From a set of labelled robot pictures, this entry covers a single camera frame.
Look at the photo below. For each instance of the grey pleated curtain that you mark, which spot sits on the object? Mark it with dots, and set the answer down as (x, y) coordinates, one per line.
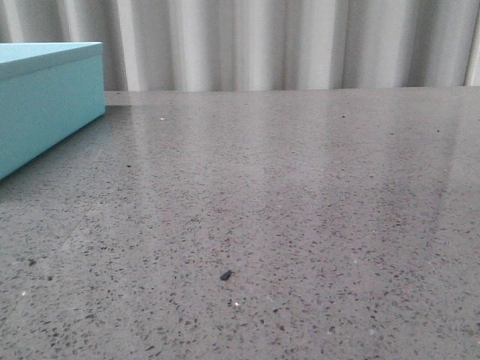
(203, 46)

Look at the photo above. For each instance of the light blue plastic box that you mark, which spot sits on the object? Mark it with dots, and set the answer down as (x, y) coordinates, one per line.
(48, 91)

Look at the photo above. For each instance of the small black debris chip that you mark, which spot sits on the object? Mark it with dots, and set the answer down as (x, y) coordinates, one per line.
(226, 275)

